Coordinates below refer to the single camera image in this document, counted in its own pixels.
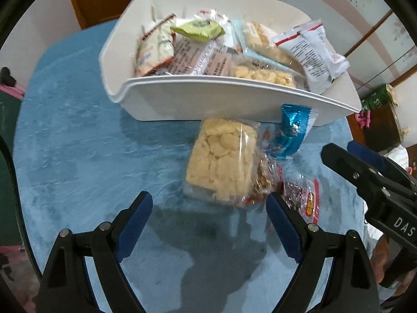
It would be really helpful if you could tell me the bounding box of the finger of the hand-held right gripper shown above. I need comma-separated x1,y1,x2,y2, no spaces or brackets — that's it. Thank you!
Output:
346,140,417,190
320,143,391,200

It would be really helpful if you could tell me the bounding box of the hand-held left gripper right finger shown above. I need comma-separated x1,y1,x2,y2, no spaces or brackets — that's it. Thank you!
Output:
265,192,382,313

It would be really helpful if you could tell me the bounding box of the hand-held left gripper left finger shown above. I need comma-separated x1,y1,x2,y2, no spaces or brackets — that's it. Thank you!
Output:
37,191,154,313

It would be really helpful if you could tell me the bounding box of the nut packet with red label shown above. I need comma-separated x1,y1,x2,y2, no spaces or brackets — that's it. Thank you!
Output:
282,176,323,227

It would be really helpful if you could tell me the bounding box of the small clear nut packet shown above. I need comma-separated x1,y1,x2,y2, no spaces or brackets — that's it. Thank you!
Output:
256,155,284,203

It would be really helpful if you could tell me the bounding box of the blue foil snack packet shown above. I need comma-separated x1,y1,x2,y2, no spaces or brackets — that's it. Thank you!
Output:
272,104,318,160

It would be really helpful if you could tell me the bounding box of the clear bag of pale cookies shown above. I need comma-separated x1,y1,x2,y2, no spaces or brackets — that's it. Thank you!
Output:
182,117,263,207

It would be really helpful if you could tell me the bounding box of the white and red chip bag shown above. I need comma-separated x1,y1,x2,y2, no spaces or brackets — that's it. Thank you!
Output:
271,20,351,96

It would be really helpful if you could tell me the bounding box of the yellow puffs clear packet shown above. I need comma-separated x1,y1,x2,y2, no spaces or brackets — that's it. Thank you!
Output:
230,60,298,88

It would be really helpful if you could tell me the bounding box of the white plastic bin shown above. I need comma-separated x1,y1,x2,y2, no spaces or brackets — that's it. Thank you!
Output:
99,0,363,128

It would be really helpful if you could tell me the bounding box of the pale blue biscuit packet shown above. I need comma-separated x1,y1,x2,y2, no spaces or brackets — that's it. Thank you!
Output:
233,20,295,69

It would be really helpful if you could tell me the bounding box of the biscuit bag with red-white label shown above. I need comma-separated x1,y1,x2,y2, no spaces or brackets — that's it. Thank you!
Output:
135,13,178,77

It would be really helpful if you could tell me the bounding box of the clear bag of orange crackers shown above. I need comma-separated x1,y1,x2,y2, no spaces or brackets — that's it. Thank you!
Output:
156,37,238,77

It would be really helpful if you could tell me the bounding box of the green snack packet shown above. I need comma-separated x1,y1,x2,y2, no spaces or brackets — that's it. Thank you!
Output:
170,18,226,42

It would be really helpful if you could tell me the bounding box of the clear red-printed wrapper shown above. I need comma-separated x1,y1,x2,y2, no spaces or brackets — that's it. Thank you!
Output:
195,8,233,25

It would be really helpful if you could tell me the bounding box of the person's right hand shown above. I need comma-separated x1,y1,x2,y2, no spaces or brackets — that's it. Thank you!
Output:
371,236,393,284

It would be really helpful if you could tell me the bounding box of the wooden box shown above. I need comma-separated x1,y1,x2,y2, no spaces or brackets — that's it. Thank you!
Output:
363,99,403,152

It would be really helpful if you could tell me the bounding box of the person's striped clothing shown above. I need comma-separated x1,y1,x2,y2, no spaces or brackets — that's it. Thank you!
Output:
386,145,416,173

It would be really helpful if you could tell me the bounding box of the pink toy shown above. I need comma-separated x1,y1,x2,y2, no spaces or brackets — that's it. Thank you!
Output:
354,110,372,128

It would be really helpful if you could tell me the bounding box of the green bag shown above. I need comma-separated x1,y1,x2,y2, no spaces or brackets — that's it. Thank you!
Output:
360,84,398,111

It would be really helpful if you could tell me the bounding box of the blue table cover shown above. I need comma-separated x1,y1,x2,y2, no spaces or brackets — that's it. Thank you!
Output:
13,20,375,313

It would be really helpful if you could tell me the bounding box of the small black object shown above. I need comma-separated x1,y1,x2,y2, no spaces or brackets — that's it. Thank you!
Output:
0,67,17,87

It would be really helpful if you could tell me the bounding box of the green chalkboard with pink frame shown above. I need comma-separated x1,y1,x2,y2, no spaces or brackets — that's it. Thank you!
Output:
0,85,25,246

